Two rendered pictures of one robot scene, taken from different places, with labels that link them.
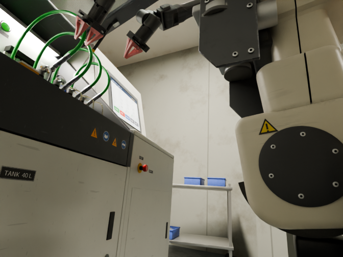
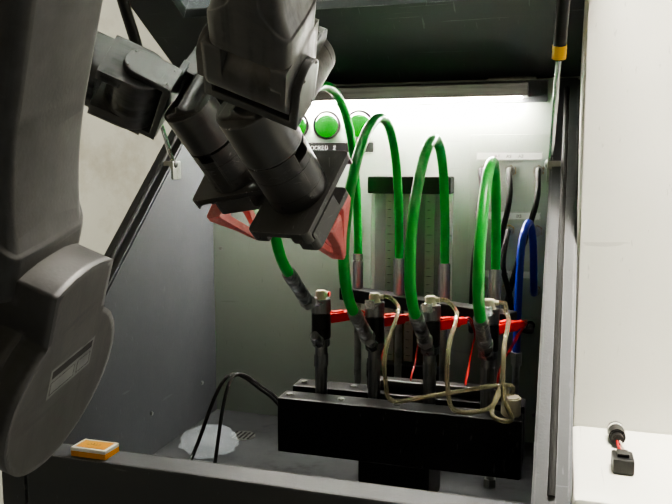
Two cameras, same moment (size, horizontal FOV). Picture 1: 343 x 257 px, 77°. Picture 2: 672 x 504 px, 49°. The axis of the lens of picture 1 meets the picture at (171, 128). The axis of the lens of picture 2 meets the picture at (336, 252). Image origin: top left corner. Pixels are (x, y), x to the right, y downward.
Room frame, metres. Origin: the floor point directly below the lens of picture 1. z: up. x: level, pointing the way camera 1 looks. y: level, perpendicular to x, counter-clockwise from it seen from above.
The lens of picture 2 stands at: (0.76, -0.52, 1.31)
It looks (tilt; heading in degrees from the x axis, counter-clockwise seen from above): 7 degrees down; 89
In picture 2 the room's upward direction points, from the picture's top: straight up
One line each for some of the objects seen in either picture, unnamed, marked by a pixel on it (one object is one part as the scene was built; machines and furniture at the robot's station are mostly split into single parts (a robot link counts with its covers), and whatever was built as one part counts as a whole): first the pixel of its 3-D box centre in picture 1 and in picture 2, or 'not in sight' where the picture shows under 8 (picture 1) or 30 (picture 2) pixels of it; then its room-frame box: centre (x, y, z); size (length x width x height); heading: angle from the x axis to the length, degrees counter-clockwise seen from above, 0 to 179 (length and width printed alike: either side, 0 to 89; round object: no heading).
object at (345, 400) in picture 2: not in sight; (400, 447); (0.87, 0.50, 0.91); 0.34 x 0.10 x 0.15; 162
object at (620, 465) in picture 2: not in sight; (619, 445); (1.10, 0.29, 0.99); 0.12 x 0.02 x 0.02; 72
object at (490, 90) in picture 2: (15, 20); (368, 94); (0.84, 0.79, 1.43); 0.54 x 0.03 x 0.02; 162
